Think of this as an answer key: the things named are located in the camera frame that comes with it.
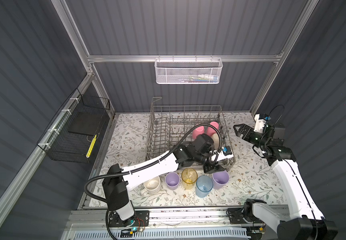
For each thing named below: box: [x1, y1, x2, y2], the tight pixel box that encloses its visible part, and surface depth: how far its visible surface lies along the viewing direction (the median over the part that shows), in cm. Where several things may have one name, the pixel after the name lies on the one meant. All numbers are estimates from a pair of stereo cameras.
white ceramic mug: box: [140, 176, 161, 197], surface depth 80 cm
